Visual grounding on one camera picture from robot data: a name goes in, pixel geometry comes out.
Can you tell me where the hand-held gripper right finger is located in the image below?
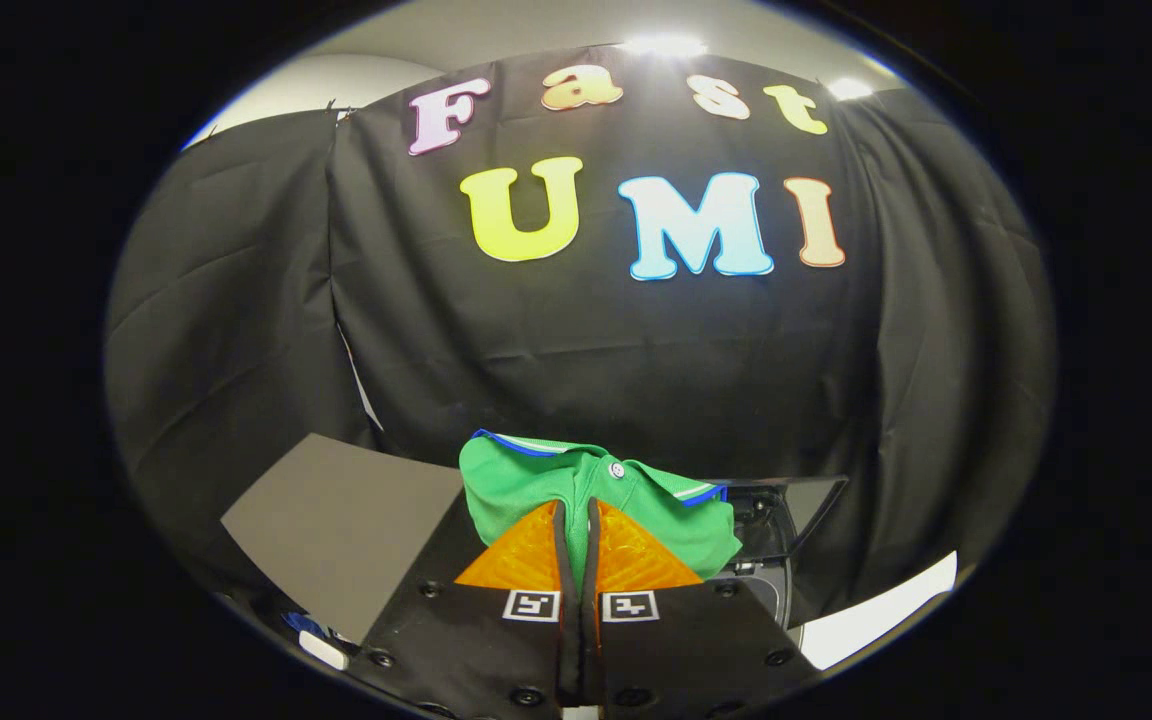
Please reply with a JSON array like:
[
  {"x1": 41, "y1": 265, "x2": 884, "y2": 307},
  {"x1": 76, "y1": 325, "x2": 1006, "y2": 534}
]
[{"x1": 581, "y1": 496, "x2": 823, "y2": 720}]

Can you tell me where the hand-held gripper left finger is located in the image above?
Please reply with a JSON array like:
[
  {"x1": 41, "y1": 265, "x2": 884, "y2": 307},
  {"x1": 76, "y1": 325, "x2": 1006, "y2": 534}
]
[{"x1": 351, "y1": 499, "x2": 581, "y2": 720}]

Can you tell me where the dark grey washing machine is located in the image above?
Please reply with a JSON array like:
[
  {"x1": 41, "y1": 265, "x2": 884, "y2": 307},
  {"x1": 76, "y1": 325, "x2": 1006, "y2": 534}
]
[{"x1": 721, "y1": 558, "x2": 799, "y2": 633}]

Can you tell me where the green polo shirt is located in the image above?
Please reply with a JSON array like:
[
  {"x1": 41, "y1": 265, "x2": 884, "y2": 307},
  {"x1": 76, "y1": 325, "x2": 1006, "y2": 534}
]
[{"x1": 459, "y1": 430, "x2": 743, "y2": 591}]

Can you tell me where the small white blue object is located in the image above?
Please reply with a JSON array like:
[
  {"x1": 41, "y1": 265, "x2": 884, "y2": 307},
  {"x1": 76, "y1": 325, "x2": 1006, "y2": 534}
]
[{"x1": 284, "y1": 612, "x2": 350, "y2": 672}]

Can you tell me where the white flat board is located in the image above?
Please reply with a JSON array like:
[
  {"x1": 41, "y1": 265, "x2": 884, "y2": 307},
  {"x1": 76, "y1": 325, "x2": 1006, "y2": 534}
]
[{"x1": 798, "y1": 550, "x2": 959, "y2": 671}]

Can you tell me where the grey cabinet with black top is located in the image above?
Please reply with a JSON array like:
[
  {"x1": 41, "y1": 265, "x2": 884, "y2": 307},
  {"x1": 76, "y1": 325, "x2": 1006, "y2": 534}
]
[{"x1": 221, "y1": 433, "x2": 469, "y2": 646}]

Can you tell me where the black backdrop cloth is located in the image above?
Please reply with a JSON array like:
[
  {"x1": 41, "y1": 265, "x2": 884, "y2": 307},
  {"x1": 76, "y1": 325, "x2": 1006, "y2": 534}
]
[{"x1": 104, "y1": 45, "x2": 1057, "y2": 621}]

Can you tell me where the round ceiling light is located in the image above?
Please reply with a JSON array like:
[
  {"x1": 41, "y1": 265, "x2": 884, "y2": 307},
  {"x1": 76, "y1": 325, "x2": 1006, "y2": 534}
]
[{"x1": 624, "y1": 35, "x2": 709, "y2": 58}]

